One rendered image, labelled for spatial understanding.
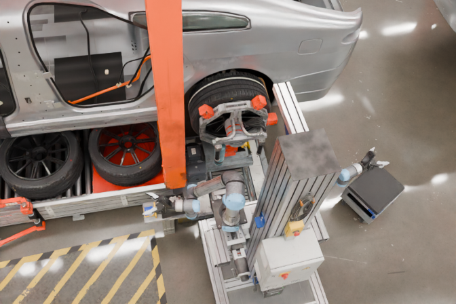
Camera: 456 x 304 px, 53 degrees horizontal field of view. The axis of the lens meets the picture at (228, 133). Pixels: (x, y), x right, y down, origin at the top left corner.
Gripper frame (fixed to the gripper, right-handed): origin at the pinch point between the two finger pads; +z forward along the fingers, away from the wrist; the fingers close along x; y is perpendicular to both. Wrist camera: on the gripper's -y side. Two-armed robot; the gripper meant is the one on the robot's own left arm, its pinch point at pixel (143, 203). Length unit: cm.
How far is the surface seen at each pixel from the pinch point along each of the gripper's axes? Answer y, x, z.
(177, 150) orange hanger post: 3.8, 44.5, -18.1
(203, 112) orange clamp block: 3, 80, -35
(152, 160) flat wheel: 63, 77, 7
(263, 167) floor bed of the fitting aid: 105, 102, -93
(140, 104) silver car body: 14, 95, 15
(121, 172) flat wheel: 65, 65, 31
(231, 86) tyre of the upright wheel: -6, 98, -55
